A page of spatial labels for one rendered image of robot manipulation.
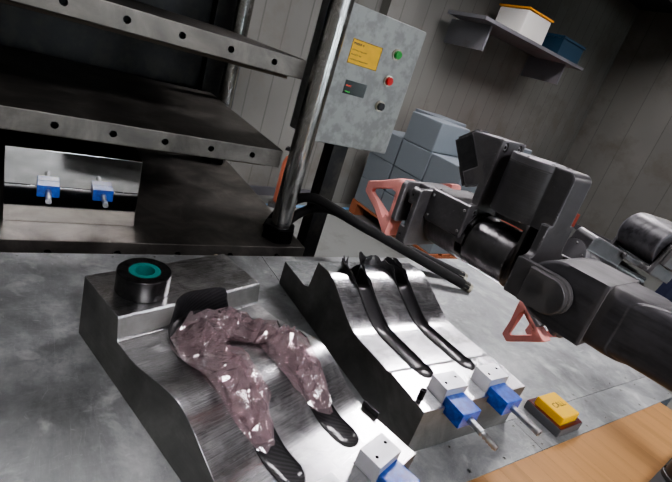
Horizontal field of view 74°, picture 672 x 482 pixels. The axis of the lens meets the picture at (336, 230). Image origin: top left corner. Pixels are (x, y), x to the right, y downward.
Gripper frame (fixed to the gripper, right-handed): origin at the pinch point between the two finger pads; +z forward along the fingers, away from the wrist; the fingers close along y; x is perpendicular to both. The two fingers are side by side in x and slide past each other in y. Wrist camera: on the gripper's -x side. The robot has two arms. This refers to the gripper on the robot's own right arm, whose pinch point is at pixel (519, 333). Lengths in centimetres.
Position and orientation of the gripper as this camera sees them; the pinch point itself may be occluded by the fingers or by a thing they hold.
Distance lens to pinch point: 81.9
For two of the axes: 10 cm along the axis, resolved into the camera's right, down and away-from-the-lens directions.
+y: -8.2, -0.4, -5.7
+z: -4.9, 5.5, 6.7
